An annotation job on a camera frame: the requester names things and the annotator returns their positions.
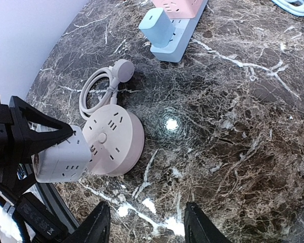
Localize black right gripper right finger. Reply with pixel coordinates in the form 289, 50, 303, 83
184, 202, 231, 243

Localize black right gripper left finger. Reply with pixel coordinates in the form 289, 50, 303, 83
70, 201, 110, 243

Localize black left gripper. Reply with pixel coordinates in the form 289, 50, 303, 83
0, 96, 73, 195

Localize white cube socket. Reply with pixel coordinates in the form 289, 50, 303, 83
32, 126, 92, 183

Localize pink round socket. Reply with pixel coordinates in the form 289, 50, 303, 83
83, 104, 144, 177

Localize pink cable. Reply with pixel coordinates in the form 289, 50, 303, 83
79, 58, 135, 121

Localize blue power strip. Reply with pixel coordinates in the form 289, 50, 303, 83
150, 1, 208, 63

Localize blue cube plug adapter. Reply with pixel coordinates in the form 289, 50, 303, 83
139, 8, 175, 48

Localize pink cube socket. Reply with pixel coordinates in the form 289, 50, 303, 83
151, 0, 208, 19

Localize blue power strip cable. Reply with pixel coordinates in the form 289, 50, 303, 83
271, 0, 304, 17

